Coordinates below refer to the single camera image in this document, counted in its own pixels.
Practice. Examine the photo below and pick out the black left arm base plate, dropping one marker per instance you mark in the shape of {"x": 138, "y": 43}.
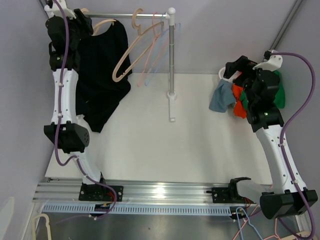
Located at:
{"x": 92, "y": 192}

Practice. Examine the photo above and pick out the beige hanger bottom right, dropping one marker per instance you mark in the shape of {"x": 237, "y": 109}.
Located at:
{"x": 300, "y": 234}

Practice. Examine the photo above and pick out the black t shirt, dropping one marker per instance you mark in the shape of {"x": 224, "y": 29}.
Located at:
{"x": 97, "y": 95}

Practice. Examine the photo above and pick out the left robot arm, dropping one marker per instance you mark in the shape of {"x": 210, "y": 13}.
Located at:
{"x": 66, "y": 28}

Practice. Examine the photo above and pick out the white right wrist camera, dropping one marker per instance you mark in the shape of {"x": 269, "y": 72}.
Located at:
{"x": 272, "y": 61}

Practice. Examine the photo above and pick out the white perforated plastic basket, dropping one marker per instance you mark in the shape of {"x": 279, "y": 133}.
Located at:
{"x": 221, "y": 75}

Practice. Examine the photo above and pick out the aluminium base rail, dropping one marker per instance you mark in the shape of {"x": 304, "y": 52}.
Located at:
{"x": 67, "y": 190}

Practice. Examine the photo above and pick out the grey-blue t shirt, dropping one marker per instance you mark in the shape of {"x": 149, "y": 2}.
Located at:
{"x": 222, "y": 97}

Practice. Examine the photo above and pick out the pink wire hanger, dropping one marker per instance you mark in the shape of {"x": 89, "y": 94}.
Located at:
{"x": 254, "y": 214}
{"x": 156, "y": 36}

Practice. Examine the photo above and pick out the metal clothes rack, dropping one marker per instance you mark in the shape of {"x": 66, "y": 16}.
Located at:
{"x": 170, "y": 16}

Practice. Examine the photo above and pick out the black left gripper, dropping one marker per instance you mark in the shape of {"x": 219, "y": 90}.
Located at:
{"x": 83, "y": 23}

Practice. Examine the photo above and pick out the green t shirt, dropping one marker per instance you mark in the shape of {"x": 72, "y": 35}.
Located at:
{"x": 280, "y": 98}

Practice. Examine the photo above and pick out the pink wire hanger on floor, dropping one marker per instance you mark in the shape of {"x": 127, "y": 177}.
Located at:
{"x": 254, "y": 214}

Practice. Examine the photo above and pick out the light blue wire hanger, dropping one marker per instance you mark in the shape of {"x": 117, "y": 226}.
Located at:
{"x": 159, "y": 53}

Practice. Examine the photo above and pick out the white slotted cable duct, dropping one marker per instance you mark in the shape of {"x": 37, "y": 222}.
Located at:
{"x": 138, "y": 209}

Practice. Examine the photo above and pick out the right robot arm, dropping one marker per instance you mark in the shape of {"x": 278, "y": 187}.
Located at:
{"x": 289, "y": 195}

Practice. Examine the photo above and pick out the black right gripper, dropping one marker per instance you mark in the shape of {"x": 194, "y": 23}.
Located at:
{"x": 242, "y": 64}

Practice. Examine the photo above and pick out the blue wire hanger on floor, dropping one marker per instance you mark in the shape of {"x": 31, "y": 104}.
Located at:
{"x": 247, "y": 221}

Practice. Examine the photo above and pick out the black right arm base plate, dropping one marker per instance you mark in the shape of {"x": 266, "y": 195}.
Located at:
{"x": 225, "y": 195}

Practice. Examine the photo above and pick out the orange t shirt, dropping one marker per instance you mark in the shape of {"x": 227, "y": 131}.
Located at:
{"x": 239, "y": 110}

